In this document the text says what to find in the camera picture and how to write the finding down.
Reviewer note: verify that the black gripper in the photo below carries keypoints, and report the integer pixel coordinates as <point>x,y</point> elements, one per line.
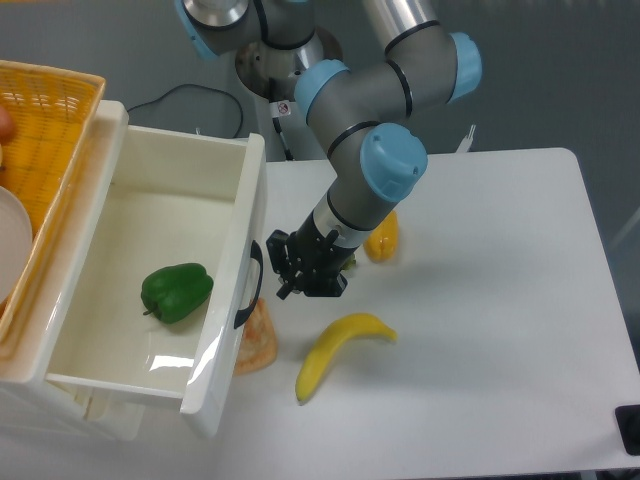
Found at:
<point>316,261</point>

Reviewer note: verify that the white top drawer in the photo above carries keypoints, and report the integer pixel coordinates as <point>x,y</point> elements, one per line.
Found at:
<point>173,198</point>

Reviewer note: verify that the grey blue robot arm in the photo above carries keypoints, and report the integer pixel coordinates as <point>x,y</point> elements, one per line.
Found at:
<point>356,117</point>

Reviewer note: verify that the white drawer cabinet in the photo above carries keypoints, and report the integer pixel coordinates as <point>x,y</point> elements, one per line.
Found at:
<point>28,399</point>

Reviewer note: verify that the yellow banana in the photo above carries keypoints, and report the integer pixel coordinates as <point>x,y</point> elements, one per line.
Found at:
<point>329,343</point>

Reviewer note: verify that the yellow bell pepper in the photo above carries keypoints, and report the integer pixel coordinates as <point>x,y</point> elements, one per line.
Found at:
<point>382,243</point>

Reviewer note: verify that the toasted bread slice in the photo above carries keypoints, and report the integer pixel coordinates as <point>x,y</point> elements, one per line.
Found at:
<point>259,345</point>

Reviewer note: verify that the green bell pepper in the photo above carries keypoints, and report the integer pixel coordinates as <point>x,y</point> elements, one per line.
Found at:
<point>172,293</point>

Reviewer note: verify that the white plate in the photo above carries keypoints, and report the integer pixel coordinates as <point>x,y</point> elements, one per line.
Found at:
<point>16,241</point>

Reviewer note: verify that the orange wicker basket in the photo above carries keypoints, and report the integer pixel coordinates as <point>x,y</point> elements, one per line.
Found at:
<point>53,109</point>

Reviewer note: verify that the black corner object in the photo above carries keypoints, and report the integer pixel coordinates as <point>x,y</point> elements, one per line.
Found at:
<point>628,420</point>

